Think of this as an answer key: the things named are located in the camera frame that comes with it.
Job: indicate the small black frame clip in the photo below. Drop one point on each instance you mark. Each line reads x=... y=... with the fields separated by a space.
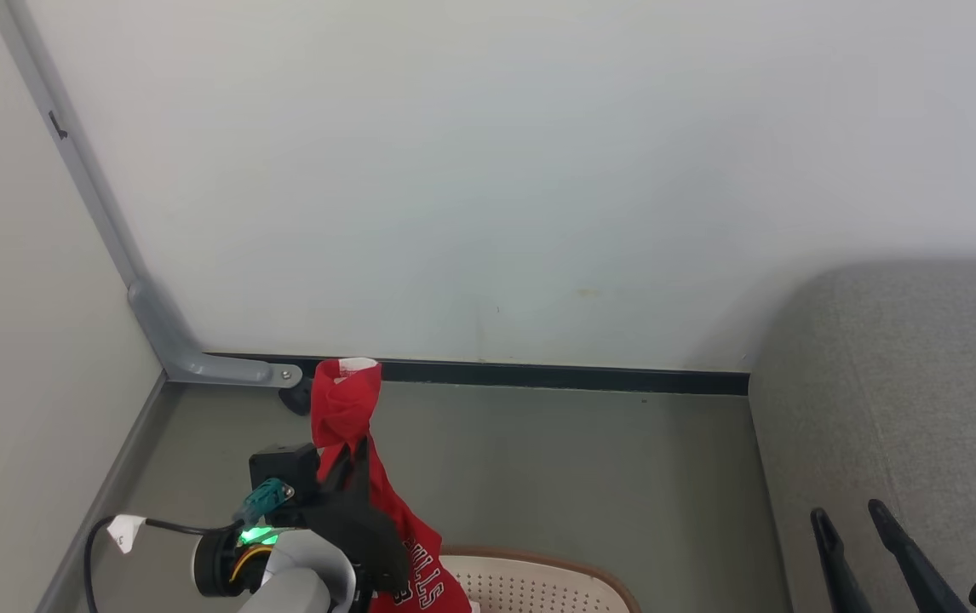
x=59 y=126

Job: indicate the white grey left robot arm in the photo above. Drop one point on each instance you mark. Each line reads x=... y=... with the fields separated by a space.
x=301 y=579

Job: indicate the black caster wheel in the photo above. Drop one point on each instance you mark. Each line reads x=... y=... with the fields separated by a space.
x=297 y=398

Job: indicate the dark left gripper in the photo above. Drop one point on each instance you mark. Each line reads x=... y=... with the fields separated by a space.
x=364 y=536

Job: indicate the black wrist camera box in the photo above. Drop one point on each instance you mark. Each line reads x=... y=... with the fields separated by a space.
x=282 y=468

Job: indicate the red basketball jersey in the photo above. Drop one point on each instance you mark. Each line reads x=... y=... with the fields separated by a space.
x=343 y=409

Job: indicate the grey wall baseboard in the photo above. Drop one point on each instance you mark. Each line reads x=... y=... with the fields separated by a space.
x=105 y=494

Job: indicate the cream laundry basket brown rim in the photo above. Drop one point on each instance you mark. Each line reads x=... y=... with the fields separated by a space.
x=531 y=583

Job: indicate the grey fabric sofa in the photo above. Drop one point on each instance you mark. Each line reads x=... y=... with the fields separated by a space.
x=905 y=400

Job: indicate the black wall baseboard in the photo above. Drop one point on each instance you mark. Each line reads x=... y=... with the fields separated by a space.
x=539 y=375

